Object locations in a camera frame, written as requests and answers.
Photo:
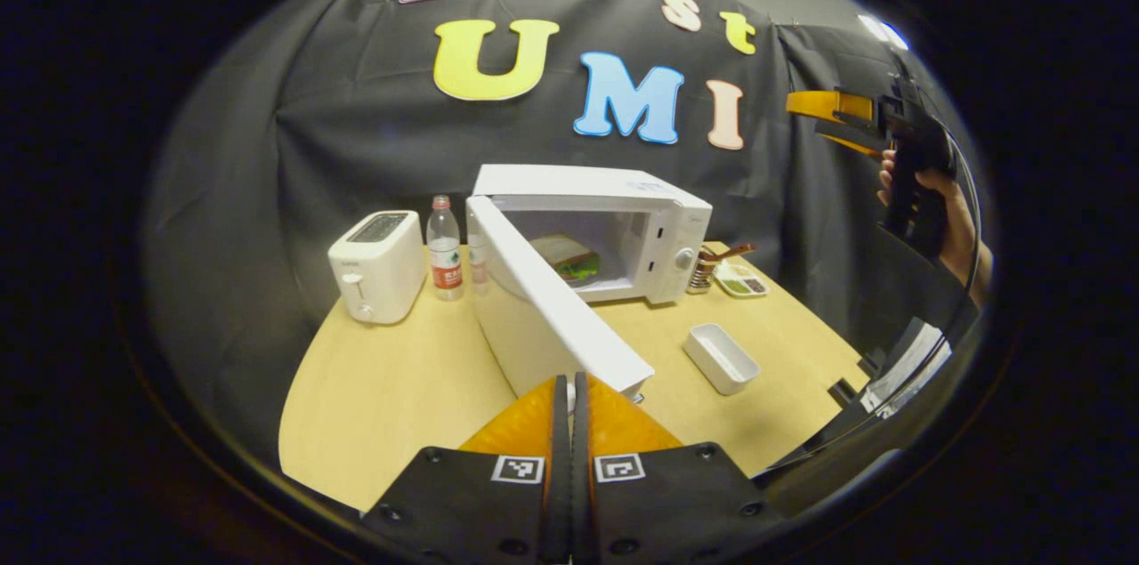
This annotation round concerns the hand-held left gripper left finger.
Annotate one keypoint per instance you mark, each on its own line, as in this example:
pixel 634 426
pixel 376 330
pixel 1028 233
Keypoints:
pixel 559 458

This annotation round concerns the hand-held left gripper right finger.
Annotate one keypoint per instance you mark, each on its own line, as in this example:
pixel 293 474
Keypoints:
pixel 583 458

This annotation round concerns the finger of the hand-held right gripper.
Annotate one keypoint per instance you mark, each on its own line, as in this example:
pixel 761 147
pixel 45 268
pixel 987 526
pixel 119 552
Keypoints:
pixel 859 140
pixel 827 105

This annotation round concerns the white microwave oven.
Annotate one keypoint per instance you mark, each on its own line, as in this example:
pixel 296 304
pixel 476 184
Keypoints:
pixel 552 316

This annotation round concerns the lettuce sandwich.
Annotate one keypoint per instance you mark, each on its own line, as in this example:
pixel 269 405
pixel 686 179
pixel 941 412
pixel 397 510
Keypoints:
pixel 569 258

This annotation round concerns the small ceiling light panel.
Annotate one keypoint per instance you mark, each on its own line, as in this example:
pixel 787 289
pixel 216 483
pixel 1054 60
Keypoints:
pixel 883 31

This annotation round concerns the brown spoon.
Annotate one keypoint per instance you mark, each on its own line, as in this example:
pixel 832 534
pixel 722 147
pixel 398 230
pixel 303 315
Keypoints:
pixel 734 252

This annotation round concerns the white rectangular tray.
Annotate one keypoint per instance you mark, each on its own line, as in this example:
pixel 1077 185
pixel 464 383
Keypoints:
pixel 721 360

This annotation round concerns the white divided bean dish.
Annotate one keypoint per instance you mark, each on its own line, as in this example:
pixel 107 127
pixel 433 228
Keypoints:
pixel 743 285

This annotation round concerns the white sheet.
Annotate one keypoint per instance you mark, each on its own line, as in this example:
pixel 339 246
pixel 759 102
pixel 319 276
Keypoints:
pixel 912 365

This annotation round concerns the clear water bottle red label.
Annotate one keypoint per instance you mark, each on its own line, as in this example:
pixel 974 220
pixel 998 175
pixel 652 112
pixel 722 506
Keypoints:
pixel 445 254

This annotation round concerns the white toaster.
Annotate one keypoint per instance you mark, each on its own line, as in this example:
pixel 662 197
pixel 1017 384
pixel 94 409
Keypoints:
pixel 374 271

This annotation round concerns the black backdrop cloth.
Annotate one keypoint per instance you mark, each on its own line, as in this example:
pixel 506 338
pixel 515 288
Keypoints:
pixel 356 129

